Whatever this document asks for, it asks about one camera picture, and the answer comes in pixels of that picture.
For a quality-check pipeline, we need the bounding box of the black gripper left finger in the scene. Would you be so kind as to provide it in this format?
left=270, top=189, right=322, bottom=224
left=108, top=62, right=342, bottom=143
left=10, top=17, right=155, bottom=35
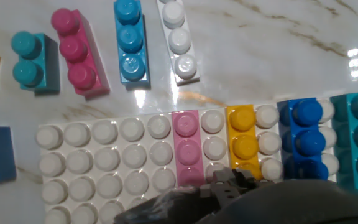
left=199, top=167, right=242, bottom=206

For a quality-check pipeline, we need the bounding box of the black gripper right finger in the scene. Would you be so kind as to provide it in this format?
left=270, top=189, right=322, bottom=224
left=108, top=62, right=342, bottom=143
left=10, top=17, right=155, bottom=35
left=234, top=167, right=276, bottom=188

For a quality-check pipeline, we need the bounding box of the yellow four-stud block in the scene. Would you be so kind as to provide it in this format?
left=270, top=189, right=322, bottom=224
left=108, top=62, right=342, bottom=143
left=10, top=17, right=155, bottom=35
left=225, top=104, right=264, bottom=181

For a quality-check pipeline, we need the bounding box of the blue four-stud block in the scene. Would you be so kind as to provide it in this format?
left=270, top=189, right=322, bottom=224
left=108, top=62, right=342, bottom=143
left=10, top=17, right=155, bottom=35
left=277, top=98, right=331, bottom=181

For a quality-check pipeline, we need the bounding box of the pink four-stud block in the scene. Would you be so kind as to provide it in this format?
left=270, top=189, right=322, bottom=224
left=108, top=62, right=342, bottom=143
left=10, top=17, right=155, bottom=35
left=172, top=109, right=206, bottom=187

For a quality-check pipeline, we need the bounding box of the teal four-stud block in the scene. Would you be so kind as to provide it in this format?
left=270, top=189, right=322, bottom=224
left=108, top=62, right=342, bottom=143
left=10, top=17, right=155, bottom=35
left=329, top=91, right=358, bottom=194

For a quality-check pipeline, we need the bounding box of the white studded baseplate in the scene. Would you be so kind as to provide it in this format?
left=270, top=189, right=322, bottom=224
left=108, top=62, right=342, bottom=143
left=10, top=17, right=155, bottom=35
left=35, top=99, right=338, bottom=224

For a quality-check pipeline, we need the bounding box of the marble pattern board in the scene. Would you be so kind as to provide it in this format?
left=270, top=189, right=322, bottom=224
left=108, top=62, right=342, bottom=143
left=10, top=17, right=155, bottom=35
left=0, top=0, right=358, bottom=224

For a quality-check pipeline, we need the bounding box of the white four-stud block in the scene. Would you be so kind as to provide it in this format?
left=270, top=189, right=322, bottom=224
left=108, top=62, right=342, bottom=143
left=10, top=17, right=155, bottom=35
left=156, top=0, right=201, bottom=86

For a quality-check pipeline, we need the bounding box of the light blue three-stud block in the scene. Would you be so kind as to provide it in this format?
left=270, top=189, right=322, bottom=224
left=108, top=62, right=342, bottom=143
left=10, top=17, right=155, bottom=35
left=113, top=0, right=151, bottom=90

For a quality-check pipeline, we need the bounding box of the magenta three-stud block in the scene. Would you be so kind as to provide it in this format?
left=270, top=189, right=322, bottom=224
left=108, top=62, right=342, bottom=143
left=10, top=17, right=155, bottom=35
left=50, top=8, right=111, bottom=99

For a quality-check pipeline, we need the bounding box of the teal two-stud block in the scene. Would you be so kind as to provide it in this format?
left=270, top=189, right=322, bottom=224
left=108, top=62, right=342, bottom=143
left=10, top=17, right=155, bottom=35
left=10, top=30, right=61, bottom=94

